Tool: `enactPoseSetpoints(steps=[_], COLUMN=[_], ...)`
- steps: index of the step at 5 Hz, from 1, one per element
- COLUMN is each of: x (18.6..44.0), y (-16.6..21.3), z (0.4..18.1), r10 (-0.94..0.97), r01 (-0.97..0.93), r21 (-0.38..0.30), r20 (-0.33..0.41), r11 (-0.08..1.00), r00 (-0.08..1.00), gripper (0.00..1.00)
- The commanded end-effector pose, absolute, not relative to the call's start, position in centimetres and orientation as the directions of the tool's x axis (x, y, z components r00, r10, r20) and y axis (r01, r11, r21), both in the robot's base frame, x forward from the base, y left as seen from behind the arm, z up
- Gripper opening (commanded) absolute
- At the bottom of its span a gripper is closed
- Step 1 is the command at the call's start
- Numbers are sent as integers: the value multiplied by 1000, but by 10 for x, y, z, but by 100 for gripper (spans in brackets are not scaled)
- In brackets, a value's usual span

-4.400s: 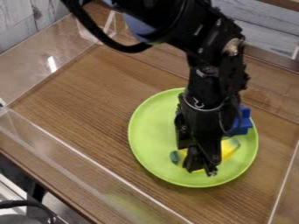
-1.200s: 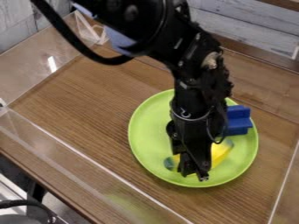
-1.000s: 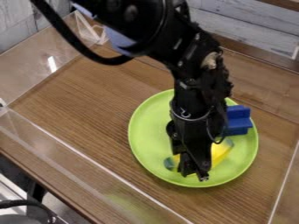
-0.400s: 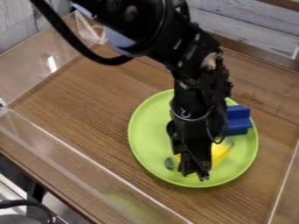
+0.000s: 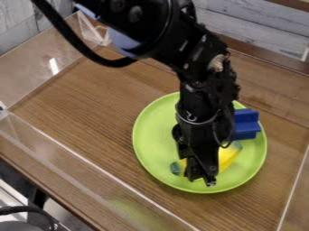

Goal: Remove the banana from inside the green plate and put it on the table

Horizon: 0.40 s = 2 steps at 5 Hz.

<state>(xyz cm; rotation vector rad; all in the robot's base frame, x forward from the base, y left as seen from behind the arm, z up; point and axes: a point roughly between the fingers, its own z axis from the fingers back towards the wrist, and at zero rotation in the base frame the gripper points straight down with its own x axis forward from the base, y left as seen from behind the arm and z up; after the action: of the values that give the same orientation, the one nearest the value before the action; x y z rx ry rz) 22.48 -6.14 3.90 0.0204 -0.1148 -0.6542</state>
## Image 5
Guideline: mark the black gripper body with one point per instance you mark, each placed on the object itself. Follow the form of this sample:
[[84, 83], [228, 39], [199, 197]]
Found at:
[[208, 134]]

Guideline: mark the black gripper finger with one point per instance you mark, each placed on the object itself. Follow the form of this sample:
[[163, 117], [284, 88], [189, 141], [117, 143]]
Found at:
[[200, 170], [183, 149]]

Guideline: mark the yellow toy banana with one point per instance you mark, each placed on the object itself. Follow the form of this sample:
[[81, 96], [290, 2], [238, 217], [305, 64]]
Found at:
[[226, 157]]

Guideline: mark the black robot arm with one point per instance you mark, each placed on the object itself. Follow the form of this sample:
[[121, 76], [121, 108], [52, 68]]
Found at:
[[160, 30]]

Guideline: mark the green round plate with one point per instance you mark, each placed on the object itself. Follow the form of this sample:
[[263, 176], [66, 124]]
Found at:
[[155, 150]]

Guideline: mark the blue plastic block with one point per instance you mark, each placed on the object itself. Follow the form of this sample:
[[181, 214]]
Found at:
[[246, 124]]

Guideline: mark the clear acrylic enclosure wall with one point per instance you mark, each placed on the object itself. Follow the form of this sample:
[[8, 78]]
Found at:
[[97, 197]]

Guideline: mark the clear acrylic corner bracket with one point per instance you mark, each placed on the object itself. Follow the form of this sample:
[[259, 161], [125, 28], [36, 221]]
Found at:
[[92, 33]]

